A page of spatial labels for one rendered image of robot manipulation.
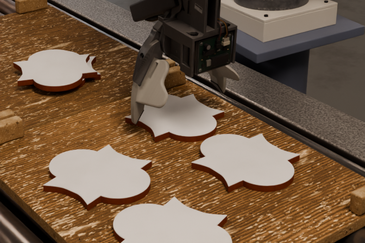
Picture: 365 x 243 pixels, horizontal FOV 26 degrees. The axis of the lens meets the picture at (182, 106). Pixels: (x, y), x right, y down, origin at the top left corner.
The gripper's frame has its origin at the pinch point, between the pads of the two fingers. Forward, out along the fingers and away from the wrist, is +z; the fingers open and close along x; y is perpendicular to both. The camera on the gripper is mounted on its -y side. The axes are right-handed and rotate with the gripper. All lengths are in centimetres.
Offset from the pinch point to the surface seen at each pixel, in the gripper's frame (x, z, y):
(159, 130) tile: -4.7, 0.8, 2.7
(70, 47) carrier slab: 1.4, 3.8, -30.7
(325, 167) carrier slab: 6.9, 0.8, 21.2
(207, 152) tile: -3.4, 0.4, 10.9
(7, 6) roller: 4, 7, -60
